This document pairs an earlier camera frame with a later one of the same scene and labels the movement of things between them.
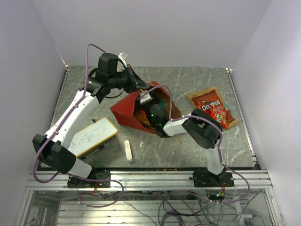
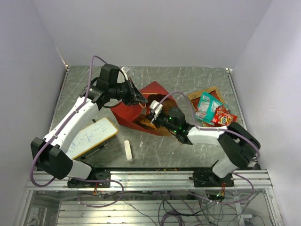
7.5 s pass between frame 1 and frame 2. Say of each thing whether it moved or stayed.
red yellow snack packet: moved
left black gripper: moved
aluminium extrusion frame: stayed
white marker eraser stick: stayed
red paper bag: moved
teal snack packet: moved
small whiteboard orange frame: stayed
